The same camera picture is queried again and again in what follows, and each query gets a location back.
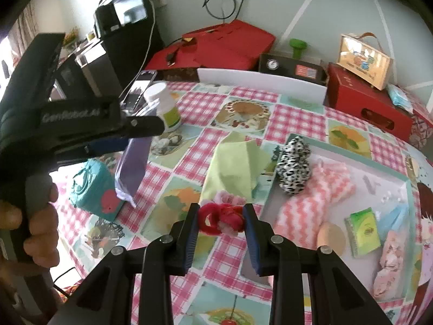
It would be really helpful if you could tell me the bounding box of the purple packet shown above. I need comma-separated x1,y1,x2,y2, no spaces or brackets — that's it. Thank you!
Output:
114,119,153,208

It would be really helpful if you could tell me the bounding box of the beige makeup sponge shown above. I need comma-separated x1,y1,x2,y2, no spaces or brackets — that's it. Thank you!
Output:
316,222,346,257

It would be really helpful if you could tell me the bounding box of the floral pink scrunchie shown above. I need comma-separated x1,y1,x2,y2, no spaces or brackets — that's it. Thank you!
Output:
373,230,405,301

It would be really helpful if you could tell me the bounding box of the green tissue pack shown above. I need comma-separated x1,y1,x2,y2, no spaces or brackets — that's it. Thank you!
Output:
344,208,381,258

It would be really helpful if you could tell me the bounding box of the red fluffy scrunchie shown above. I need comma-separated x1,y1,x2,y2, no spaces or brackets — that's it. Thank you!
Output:
198,203,246,236

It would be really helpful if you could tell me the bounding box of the leopard print scrunchie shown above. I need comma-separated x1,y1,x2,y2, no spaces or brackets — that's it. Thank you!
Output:
276,136,311,196

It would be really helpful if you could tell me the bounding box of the left hand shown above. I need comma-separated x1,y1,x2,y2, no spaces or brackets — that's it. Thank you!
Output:
1,183,60,268

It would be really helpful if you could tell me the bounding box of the smartphone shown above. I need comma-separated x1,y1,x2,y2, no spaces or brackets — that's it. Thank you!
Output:
120,70,157,115

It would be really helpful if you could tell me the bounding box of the teal plastic case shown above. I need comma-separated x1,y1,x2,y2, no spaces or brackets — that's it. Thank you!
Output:
69,158,124,222

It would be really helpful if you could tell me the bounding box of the white pill bottle green label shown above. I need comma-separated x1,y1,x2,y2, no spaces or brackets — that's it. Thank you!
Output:
144,82,181,132

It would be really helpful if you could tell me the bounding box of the pink white striped cloth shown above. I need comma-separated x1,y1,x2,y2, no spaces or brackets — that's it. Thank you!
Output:
274,161,356,249

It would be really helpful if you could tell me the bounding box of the white tray with teal rim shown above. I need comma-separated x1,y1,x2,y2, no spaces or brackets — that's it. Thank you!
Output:
260,136,420,302

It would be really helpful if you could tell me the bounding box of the blue face mask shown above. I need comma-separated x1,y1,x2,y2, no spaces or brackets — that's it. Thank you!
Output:
376,203,409,243

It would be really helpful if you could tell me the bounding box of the black monitor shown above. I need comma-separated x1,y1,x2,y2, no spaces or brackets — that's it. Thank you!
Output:
94,0,164,82

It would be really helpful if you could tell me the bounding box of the patchwork cartoon tablecloth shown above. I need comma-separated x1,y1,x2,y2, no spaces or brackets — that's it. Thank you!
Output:
50,81,433,325

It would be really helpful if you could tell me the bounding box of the light green cloth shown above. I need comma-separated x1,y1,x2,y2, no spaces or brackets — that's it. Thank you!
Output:
200,131,271,203

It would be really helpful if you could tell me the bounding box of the red flat box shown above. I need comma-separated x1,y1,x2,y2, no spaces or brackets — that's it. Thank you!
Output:
145,19,276,70

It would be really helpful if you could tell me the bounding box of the red patterned gift box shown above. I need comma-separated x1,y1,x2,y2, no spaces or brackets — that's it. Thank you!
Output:
409,97,432,150

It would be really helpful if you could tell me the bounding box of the black device with gauge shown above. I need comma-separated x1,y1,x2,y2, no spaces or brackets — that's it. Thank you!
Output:
258,54,327,85

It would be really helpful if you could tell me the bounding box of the blue tissue packet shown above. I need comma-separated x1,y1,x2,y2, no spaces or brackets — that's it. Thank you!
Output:
386,84,413,115

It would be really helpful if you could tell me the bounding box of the green dumbbell toy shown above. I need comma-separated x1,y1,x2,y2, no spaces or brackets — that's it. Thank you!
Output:
289,38,308,60

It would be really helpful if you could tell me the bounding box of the wooden picture handbag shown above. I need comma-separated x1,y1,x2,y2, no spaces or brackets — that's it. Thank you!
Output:
336,32,393,90

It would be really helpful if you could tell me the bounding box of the red box with handle slot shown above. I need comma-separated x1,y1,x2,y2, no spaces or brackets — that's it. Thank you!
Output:
327,63,412,142

